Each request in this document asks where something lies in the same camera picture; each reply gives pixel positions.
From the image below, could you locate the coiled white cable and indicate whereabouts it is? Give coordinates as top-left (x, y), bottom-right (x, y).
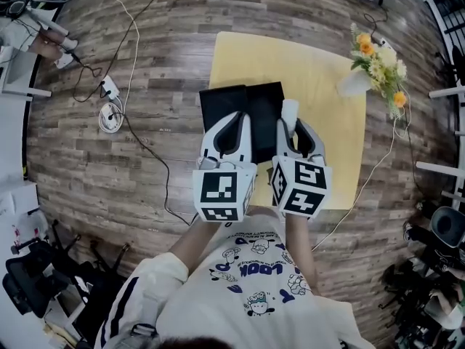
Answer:
top-left (98, 101), bottom-right (125, 135)

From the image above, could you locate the white item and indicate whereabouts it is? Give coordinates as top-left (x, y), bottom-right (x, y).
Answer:
top-left (282, 99), bottom-right (300, 137)

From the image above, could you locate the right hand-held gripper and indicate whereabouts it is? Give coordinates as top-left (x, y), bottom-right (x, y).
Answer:
top-left (270, 118), bottom-right (333, 220)

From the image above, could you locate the white desk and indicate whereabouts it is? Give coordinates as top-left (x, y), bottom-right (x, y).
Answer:
top-left (0, 44), bottom-right (52, 98)

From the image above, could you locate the black office chair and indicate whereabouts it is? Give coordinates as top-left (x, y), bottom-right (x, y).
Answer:
top-left (2, 238), bottom-right (72, 318)

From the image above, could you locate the person's left forearm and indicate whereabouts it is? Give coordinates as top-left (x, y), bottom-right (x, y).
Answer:
top-left (168, 217), bottom-right (227, 270)

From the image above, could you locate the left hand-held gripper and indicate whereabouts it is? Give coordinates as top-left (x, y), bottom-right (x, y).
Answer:
top-left (192, 111), bottom-right (257, 223)

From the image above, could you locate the black floor cable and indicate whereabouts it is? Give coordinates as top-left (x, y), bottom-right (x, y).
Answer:
top-left (108, 111), bottom-right (193, 227)

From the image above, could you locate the white table leg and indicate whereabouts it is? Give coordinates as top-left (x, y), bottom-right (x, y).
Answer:
top-left (416, 160), bottom-right (465, 178)
top-left (428, 85), bottom-right (465, 100)

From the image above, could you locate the white vase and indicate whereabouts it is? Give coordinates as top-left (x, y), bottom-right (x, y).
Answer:
top-left (336, 72), bottom-right (368, 98)

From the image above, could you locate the black box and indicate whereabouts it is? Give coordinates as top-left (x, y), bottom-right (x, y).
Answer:
top-left (198, 81), bottom-right (285, 165)

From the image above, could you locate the white power strip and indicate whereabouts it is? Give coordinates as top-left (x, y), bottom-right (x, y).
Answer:
top-left (99, 75), bottom-right (121, 100)

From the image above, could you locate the thin white cable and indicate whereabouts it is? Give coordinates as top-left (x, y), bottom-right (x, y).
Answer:
top-left (311, 116), bottom-right (397, 252)

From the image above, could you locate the long white cable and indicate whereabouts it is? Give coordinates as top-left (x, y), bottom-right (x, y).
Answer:
top-left (94, 0), bottom-right (141, 113)

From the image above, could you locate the person's right forearm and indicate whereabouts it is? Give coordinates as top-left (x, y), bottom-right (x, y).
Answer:
top-left (283, 213), bottom-right (321, 294)

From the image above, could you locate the black round-backed chair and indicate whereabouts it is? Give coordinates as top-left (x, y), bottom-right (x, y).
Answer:
top-left (431, 205), bottom-right (465, 249)

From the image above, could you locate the yellow and orange flower bouquet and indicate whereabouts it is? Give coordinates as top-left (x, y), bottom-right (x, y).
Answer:
top-left (348, 22), bottom-right (411, 120)

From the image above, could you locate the white printed shirt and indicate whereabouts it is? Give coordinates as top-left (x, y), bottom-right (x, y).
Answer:
top-left (93, 205), bottom-right (377, 349)

